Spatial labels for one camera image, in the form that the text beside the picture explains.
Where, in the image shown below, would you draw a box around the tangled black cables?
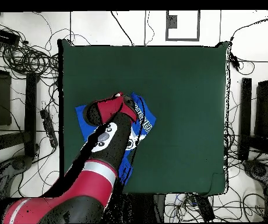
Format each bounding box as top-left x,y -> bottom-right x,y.
164,125 -> 265,223
0,11 -> 61,81

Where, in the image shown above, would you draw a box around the dark green table cloth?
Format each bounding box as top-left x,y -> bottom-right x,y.
57,38 -> 230,197

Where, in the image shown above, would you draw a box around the black frame stand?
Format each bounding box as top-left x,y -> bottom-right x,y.
238,59 -> 268,162
0,52 -> 38,164

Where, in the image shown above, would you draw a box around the black power adapter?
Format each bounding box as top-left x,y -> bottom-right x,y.
229,52 -> 241,72

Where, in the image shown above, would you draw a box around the blue printed t-shirt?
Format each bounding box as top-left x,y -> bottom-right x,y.
75,92 -> 157,187

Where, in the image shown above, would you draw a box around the grey square frame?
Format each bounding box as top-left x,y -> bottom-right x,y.
165,9 -> 201,42

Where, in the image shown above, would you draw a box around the black power strip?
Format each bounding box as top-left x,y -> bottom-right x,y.
40,108 -> 59,148
191,194 -> 216,223

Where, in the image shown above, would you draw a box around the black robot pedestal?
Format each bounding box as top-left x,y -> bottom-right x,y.
122,193 -> 166,223

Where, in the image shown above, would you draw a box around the black electronics box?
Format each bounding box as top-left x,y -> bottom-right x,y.
0,27 -> 21,47

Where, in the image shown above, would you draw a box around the grey wheeled base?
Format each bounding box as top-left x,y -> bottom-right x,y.
0,155 -> 34,204
242,159 -> 268,195

